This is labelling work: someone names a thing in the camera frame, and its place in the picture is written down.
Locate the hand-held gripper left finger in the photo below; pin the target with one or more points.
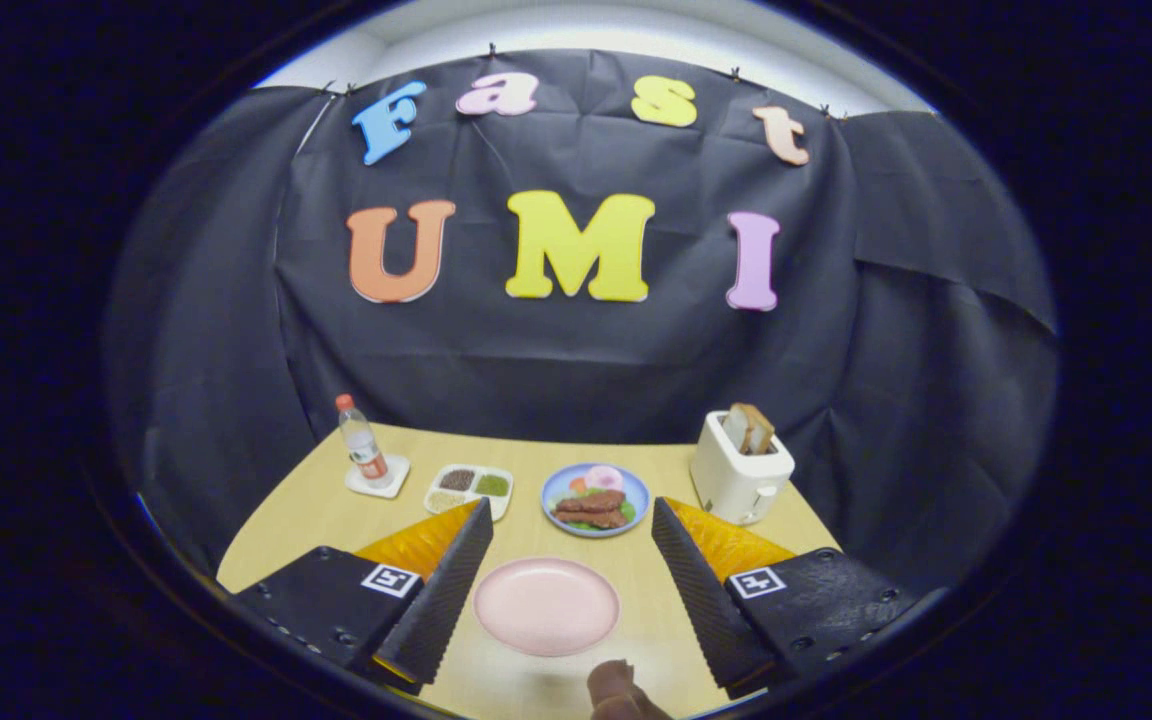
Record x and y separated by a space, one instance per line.
441 595

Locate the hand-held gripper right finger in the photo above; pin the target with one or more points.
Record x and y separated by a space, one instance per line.
701 595

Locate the white divided condiment tray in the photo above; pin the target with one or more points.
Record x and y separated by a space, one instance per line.
466 497

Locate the pink plate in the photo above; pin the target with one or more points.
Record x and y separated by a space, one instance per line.
546 605

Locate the green lettuce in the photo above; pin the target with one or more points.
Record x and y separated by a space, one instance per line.
628 510

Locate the white toaster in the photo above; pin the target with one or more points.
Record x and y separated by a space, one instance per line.
731 485

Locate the white square coaster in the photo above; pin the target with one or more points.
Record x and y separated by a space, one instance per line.
381 488

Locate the brown meat slice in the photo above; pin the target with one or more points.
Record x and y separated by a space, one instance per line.
591 518
591 501

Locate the pink ham slice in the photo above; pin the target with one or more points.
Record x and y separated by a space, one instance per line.
604 477

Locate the blue plate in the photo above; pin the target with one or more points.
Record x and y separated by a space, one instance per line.
554 485

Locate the clear plastic water bottle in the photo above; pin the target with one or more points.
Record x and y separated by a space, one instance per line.
364 445

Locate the toast slice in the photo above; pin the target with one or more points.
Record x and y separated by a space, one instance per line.
736 430
761 428

